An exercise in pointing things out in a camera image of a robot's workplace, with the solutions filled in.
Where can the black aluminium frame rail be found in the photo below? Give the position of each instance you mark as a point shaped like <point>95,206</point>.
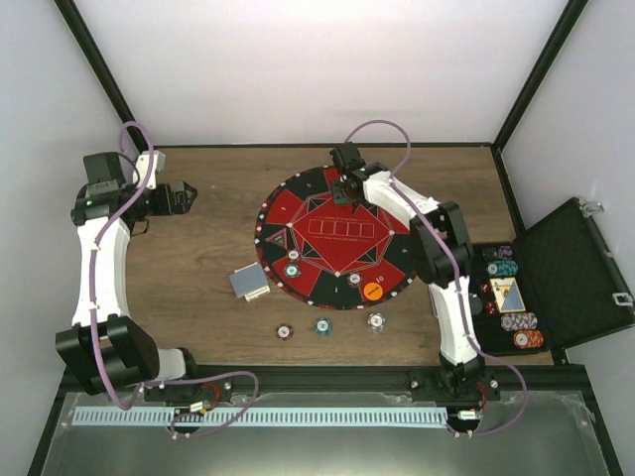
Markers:
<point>378,378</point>

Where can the brown poker chip stack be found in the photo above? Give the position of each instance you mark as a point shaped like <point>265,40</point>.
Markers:
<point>284,331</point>

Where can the light blue slotted cable duct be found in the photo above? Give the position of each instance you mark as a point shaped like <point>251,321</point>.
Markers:
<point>266,417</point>

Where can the purple chip in case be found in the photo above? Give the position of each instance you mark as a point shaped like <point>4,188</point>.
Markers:
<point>505,253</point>

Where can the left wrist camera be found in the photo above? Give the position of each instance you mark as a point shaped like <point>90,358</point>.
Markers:
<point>147,169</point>

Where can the grey chip row in case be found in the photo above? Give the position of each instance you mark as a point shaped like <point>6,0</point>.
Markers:
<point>519,321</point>

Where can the teal chip row in case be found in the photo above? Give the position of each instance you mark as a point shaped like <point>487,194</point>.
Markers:
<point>502,269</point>

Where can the round red black poker mat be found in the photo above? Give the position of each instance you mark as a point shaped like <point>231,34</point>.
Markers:
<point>334,241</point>

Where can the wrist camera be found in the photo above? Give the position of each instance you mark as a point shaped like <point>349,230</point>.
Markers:
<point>147,169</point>
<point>345,192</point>

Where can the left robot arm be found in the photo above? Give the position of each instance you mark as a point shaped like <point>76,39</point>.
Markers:
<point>104,348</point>

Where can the orange chip row in case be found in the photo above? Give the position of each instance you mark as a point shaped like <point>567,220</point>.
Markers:
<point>528,339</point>

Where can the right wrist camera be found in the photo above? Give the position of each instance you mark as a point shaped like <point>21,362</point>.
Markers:
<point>345,192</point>

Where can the orange round blind button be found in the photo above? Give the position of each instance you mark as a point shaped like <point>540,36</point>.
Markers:
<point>372,291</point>

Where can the red dice in case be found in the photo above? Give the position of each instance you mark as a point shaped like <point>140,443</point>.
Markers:
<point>488,298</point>

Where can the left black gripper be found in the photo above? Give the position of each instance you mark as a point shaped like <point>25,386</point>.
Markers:
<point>182,205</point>

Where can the teal poker chip stack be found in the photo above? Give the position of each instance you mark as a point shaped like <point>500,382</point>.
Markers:
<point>323,327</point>

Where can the card deck in case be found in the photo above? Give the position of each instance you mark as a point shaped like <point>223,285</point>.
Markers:
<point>507,295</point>

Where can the black poker set case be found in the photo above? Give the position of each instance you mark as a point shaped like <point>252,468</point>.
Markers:
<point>567,277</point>

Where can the blue playing card deck box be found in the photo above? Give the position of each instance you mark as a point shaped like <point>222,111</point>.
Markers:
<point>250,282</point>

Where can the purple white poker chip stack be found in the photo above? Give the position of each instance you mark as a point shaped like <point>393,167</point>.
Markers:
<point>376,322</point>

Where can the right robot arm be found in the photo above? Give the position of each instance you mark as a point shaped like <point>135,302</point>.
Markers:
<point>441,253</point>

